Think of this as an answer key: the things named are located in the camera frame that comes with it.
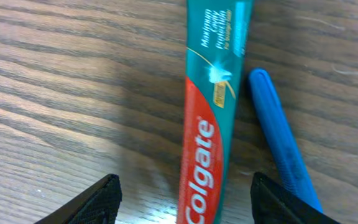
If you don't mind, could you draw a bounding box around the Colgate toothpaste tube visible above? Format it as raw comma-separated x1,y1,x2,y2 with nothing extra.
177,0,253,224

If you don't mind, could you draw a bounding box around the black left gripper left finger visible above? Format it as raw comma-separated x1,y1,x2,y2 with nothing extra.
35,174,122,224

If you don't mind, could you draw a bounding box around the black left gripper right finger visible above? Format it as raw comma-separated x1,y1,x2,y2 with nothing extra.
250,172,339,224

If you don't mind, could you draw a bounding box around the blue disposable razor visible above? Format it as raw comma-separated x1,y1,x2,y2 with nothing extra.
249,68,323,212

